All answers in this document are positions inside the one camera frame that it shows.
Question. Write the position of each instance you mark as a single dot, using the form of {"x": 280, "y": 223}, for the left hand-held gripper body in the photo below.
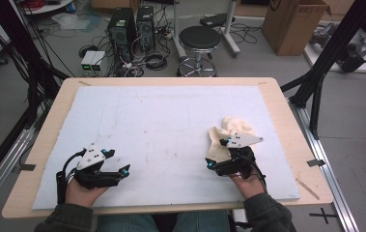
{"x": 90, "y": 179}

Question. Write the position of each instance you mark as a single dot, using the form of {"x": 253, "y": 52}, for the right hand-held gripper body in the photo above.
{"x": 237, "y": 164}

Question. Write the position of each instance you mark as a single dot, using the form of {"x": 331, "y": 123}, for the cream printed cloth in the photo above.
{"x": 217, "y": 141}

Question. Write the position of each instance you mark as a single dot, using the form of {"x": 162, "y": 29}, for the person's left hand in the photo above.
{"x": 80, "y": 196}

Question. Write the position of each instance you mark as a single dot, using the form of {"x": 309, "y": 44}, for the person's right hand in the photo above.
{"x": 249, "y": 187}

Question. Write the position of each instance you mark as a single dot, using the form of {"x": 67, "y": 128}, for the white foam board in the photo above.
{"x": 158, "y": 135}

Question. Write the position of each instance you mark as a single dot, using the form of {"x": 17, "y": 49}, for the person's legs in jeans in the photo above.
{"x": 126, "y": 224}

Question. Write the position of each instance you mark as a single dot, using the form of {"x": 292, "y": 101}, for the black tape strip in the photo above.
{"x": 315, "y": 162}
{"x": 26, "y": 167}

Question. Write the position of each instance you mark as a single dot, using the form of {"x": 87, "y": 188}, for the thin wooden stick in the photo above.
{"x": 307, "y": 189}

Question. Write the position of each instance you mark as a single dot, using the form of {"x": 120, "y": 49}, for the white power supply box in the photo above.
{"x": 99, "y": 63}
{"x": 87, "y": 61}

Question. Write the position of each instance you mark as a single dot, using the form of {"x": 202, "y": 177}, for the black tape cross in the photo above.
{"x": 323, "y": 215}

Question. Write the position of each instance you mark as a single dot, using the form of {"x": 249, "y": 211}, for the black round stool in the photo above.
{"x": 199, "y": 38}

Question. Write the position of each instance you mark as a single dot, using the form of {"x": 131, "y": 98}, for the large black computer tower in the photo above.
{"x": 121, "y": 32}

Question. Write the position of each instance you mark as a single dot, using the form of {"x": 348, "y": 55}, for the flat black pedal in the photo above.
{"x": 216, "y": 20}

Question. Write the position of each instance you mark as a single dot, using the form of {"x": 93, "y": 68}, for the slim black computer tower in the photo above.
{"x": 145, "y": 27}

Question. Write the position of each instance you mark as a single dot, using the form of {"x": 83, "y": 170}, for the cardboard box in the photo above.
{"x": 291, "y": 29}

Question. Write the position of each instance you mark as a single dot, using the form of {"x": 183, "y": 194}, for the clear plastic bag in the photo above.
{"x": 71, "y": 22}

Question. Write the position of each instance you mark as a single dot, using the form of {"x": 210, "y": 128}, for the round white table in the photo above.
{"x": 48, "y": 8}

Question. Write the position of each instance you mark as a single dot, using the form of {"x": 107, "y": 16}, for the white board with grey device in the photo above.
{"x": 354, "y": 51}

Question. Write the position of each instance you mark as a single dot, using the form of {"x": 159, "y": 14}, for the aluminium rail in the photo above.
{"x": 332, "y": 180}
{"x": 0, "y": 170}

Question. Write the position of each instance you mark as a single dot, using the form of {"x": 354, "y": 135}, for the black metal frame stand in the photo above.
{"x": 325, "y": 61}
{"x": 19, "y": 48}

